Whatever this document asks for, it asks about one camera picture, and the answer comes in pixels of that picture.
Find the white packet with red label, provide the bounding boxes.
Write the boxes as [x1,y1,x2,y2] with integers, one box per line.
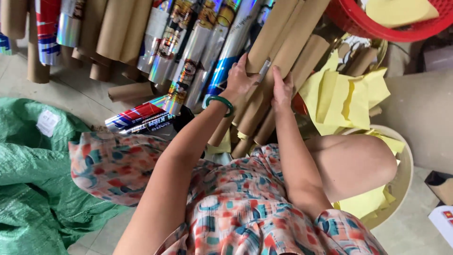
[428,205,453,248]

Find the green bangle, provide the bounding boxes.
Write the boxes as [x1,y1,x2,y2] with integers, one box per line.
[203,95,235,118]

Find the row of holographic foil rolls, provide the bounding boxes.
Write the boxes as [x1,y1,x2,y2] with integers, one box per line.
[0,0,277,115]

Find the person's floral dress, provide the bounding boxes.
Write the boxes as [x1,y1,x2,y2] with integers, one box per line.
[69,132,390,255]

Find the white sack label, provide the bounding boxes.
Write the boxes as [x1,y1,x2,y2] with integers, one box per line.
[35,109,61,138]

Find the yellow paper scrap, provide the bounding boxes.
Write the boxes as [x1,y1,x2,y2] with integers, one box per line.
[207,129,233,155]

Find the brown cardboard box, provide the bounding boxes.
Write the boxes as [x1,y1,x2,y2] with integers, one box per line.
[424,171,453,207]

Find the red blue striped foil roll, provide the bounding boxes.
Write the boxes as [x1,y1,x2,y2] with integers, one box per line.
[105,95,175,132]

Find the person's left hand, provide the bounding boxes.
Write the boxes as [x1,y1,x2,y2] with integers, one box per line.
[222,53,263,107]

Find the person's right hand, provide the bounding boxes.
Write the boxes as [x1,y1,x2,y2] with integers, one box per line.
[271,65,295,112]

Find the person's leg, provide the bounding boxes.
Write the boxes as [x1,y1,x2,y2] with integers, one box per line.
[304,134,398,204]

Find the heap of yellow paper sheets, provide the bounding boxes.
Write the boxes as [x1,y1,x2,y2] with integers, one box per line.
[299,50,391,137]

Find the short brown cardboard tube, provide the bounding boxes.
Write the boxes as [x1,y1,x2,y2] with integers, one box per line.
[108,81,155,103]

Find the row of brown paper rolls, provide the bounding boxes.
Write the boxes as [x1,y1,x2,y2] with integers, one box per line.
[0,0,156,84]

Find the beige round plastic basin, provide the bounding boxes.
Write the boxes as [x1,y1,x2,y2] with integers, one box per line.
[333,124,415,231]

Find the green woven sack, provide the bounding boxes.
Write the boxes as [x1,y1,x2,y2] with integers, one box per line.
[0,97,129,255]

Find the yellow paper sheets in basin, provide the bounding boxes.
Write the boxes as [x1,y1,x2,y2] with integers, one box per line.
[334,129,406,220]

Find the black printed foil roll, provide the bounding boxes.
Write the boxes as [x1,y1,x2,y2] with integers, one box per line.
[120,113,177,135]

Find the yellow foam sheet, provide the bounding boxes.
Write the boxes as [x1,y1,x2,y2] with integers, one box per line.
[365,0,440,29]

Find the red plastic basket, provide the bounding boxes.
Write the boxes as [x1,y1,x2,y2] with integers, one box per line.
[325,0,453,43]

